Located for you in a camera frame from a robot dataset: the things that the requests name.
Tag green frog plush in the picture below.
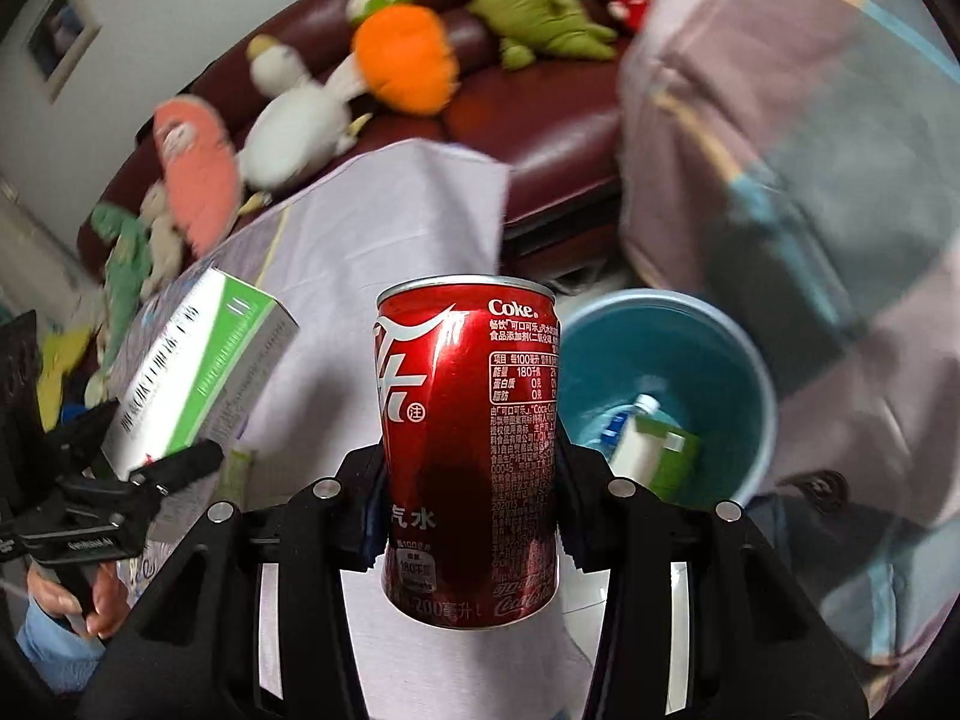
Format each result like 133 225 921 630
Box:
450 0 620 68

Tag blue plastic bucket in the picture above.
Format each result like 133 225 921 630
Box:
555 289 779 511

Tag dark red leather sofa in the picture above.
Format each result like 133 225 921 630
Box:
75 0 676 286

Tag white goose plush toy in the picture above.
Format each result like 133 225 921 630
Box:
236 34 372 192

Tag framed wall picture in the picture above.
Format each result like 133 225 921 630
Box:
26 0 102 102

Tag person's left forearm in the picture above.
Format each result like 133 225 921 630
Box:
15 600 106 691

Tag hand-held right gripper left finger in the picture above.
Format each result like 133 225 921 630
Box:
75 444 391 720

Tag clear plastic bottle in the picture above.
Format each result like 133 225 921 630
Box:
604 394 661 458

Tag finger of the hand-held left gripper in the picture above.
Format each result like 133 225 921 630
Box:
45 401 122 477
127 439 226 497

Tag grey striped tablecloth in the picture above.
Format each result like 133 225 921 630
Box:
97 139 601 720

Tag yellow plush toy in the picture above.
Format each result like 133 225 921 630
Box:
37 330 92 428

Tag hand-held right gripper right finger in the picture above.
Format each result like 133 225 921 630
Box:
555 439 871 720

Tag red soda can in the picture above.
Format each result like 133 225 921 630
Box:
373 275 563 631

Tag mint green dinosaur plush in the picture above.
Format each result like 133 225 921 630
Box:
90 202 155 361

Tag orange carrot plush toy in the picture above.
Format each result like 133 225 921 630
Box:
345 0 462 117

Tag beige plush toy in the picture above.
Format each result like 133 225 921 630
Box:
139 184 185 293

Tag pink plush toy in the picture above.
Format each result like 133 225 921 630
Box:
154 97 245 256

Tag green and white paper box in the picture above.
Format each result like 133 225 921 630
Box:
101 266 301 477

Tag green and white carton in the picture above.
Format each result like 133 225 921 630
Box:
611 416 702 503

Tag plaid blanket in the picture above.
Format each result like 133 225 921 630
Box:
619 0 960 691

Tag person's left hand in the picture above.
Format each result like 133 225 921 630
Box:
28 561 143 642

